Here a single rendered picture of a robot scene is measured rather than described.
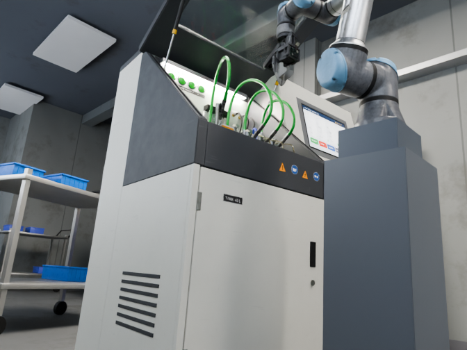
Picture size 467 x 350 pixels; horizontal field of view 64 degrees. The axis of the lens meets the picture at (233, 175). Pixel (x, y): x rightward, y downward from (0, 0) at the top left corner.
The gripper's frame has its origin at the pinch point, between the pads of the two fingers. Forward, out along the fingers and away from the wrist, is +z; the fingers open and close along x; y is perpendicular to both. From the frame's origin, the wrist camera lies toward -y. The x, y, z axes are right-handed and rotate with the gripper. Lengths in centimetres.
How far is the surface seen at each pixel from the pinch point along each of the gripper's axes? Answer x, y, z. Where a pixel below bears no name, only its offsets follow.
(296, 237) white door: 15, -2, 60
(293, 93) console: 47, -36, -26
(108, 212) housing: -35, -73, 52
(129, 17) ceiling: 30, -281, -202
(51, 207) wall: 63, -625, -15
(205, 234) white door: -28, -2, 64
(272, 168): 0.3, -2.2, 35.2
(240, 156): -16.2, -2.2, 34.6
